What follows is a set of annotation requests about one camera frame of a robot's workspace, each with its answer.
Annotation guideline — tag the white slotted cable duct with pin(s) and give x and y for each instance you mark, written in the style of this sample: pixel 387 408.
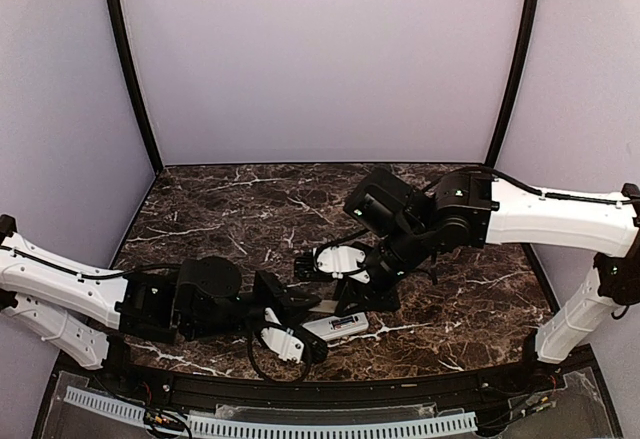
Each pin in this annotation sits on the white slotted cable duct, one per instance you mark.
pixel 273 424

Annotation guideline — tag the black frame post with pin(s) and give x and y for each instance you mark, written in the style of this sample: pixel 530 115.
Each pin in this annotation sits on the black frame post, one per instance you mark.
pixel 513 82
pixel 123 48

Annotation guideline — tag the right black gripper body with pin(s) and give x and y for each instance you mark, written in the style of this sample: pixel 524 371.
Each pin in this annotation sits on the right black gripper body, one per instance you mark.
pixel 387 299

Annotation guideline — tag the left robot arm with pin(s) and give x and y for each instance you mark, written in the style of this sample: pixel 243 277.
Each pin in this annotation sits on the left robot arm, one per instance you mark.
pixel 196 299

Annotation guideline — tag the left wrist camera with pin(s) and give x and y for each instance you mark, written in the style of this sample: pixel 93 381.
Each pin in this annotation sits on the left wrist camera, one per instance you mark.
pixel 290 344

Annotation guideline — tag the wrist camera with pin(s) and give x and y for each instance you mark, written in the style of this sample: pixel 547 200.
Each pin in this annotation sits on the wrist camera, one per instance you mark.
pixel 329 263
pixel 290 344

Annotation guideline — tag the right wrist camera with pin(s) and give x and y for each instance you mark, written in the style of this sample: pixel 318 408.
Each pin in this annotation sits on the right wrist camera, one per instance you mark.
pixel 329 263

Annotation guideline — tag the grey battery cover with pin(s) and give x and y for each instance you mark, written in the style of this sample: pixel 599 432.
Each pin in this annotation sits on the grey battery cover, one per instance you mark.
pixel 325 307

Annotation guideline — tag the white remote control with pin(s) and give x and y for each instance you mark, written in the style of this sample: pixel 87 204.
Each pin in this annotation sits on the white remote control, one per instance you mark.
pixel 322 327

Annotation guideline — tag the right black frame post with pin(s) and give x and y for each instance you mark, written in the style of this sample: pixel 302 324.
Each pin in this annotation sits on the right black frame post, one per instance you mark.
pixel 513 82

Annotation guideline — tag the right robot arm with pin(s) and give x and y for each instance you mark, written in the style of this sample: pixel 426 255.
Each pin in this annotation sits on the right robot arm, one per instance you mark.
pixel 475 206

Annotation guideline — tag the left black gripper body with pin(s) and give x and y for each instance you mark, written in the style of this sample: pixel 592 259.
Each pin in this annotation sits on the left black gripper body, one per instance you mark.
pixel 264 285

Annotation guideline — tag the black front rail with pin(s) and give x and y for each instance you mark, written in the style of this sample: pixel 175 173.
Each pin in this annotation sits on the black front rail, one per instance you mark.
pixel 482 389

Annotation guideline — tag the left black frame post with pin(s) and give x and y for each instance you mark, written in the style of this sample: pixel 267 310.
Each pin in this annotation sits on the left black frame post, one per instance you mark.
pixel 123 48

